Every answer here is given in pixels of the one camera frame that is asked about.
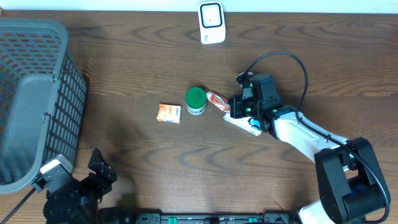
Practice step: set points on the orange snack packet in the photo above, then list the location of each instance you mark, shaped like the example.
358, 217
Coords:
169, 113

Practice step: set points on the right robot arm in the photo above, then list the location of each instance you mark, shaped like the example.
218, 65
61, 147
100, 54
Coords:
350, 182

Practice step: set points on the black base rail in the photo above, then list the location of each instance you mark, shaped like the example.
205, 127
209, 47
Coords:
221, 218

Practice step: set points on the green lid jar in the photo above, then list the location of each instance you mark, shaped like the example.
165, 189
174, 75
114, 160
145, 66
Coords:
195, 100

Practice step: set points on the grey plastic basket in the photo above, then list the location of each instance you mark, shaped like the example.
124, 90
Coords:
43, 96

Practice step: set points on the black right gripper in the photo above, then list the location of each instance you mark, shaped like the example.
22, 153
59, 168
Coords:
235, 101

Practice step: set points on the red Top chocolate bar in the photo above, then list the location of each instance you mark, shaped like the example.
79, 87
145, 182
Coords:
219, 100

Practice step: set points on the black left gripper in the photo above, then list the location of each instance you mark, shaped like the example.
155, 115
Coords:
103, 168

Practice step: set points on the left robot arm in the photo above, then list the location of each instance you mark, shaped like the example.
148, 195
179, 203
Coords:
70, 200

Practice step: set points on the white barcode scanner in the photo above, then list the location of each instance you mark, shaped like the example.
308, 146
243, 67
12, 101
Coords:
212, 22

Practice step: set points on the white Panadol box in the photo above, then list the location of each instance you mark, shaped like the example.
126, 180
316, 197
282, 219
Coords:
243, 123

